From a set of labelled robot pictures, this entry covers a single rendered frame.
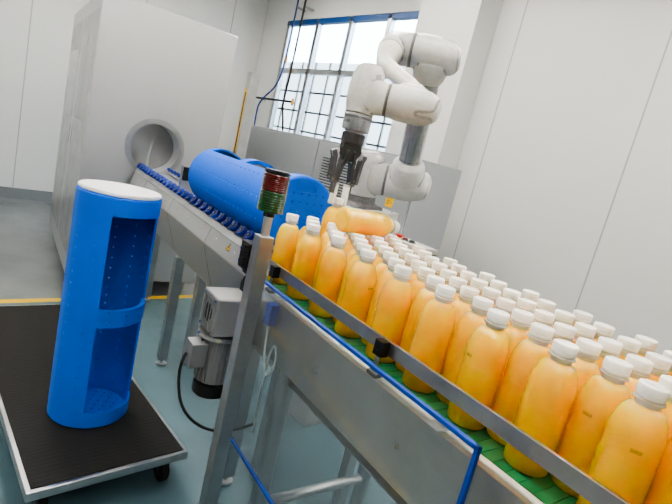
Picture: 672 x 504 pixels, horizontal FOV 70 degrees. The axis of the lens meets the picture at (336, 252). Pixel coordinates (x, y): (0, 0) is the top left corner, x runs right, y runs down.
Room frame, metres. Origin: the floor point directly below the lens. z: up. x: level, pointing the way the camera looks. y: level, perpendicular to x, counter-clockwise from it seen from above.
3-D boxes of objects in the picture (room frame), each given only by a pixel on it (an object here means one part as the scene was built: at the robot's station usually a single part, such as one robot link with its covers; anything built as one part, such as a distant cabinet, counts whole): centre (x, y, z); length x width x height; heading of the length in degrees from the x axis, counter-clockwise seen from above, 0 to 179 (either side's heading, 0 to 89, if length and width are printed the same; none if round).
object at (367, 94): (1.56, 0.02, 1.54); 0.13 x 0.11 x 0.16; 83
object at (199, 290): (2.54, 0.69, 0.31); 0.06 x 0.06 x 0.63; 37
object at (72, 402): (1.70, 0.81, 0.59); 0.28 x 0.28 x 0.88
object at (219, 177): (2.06, 0.42, 1.09); 0.88 x 0.28 x 0.28; 37
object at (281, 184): (1.14, 0.18, 1.23); 0.06 x 0.06 x 0.04
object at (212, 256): (2.50, 0.74, 0.79); 2.17 x 0.29 x 0.34; 37
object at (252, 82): (3.05, 0.74, 0.85); 0.06 x 0.06 x 1.70; 37
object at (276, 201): (1.14, 0.18, 1.18); 0.06 x 0.06 x 0.05
